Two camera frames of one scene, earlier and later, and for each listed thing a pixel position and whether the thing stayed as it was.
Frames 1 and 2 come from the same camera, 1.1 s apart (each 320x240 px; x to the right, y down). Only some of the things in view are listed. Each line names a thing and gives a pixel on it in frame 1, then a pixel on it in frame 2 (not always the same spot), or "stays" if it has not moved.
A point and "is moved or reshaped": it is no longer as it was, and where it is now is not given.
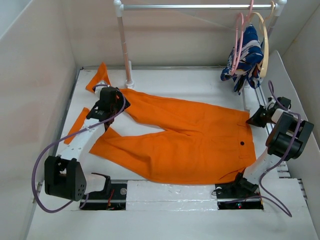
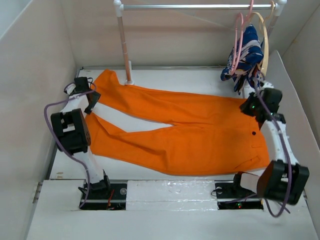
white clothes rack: x=119 y=6 stays
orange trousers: x=162 y=141 is moved or reshaped
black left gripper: x=120 y=101 to x=96 y=97
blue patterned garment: x=246 y=61 stays
